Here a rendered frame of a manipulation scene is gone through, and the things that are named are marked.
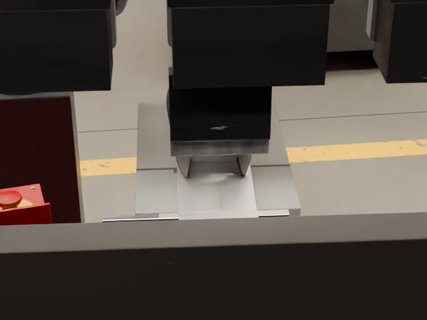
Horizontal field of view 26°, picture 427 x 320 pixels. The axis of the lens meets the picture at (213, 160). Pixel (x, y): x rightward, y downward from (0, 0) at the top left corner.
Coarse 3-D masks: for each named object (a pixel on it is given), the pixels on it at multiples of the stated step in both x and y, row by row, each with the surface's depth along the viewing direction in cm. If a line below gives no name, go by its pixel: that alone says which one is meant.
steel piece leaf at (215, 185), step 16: (192, 160) 108; (208, 160) 108; (224, 160) 109; (192, 176) 106; (208, 176) 106; (224, 176) 106; (240, 176) 106; (192, 192) 103; (208, 192) 103; (224, 192) 103; (240, 192) 103; (192, 208) 100; (208, 208) 100; (224, 208) 100; (240, 208) 100; (256, 208) 100
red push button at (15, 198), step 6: (6, 192) 139; (12, 192) 139; (18, 192) 139; (0, 198) 137; (6, 198) 137; (12, 198) 137; (18, 198) 138; (0, 204) 137; (6, 204) 137; (12, 204) 137
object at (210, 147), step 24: (168, 72) 89; (192, 96) 90; (216, 96) 90; (240, 96) 90; (264, 96) 90; (192, 120) 91; (216, 120) 91; (240, 120) 91; (264, 120) 92; (192, 144) 94; (216, 144) 94; (240, 144) 94; (264, 144) 94
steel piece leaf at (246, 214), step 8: (184, 216) 99; (192, 216) 99; (200, 216) 99; (208, 216) 99; (216, 216) 99; (224, 216) 99; (232, 216) 99; (240, 216) 99; (248, 216) 99; (256, 216) 99
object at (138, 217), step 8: (104, 216) 99; (112, 216) 99; (120, 216) 99; (128, 216) 99; (136, 216) 99; (144, 216) 99; (152, 216) 99; (264, 216) 99; (272, 216) 99; (280, 216) 99; (288, 216) 100
